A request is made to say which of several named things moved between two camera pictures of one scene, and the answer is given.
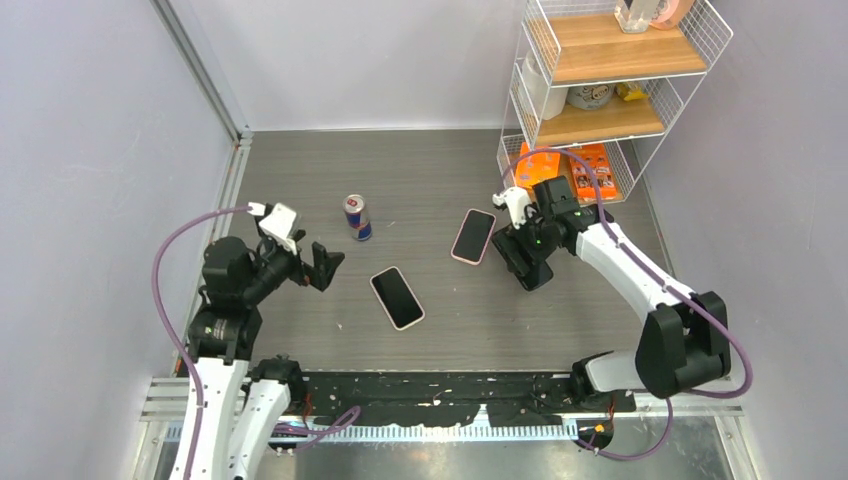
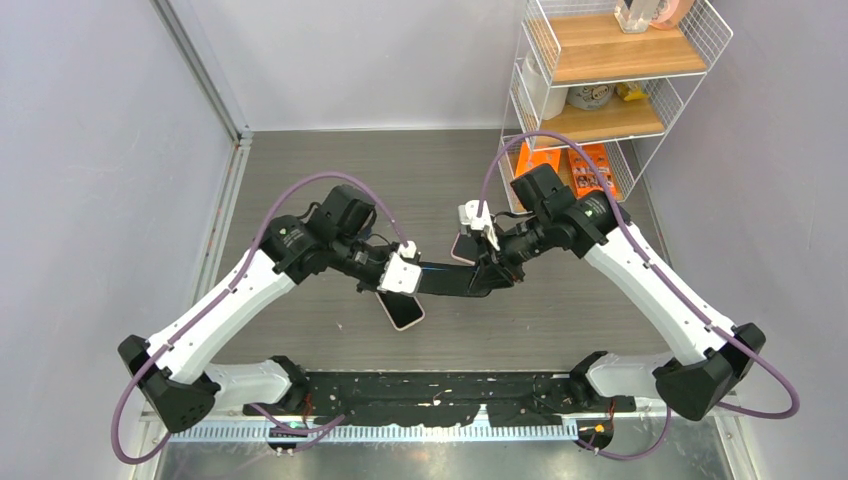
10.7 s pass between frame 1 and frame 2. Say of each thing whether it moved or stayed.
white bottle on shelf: stayed
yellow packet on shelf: stayed
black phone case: moved
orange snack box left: stayed
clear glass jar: stayed
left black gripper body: moved
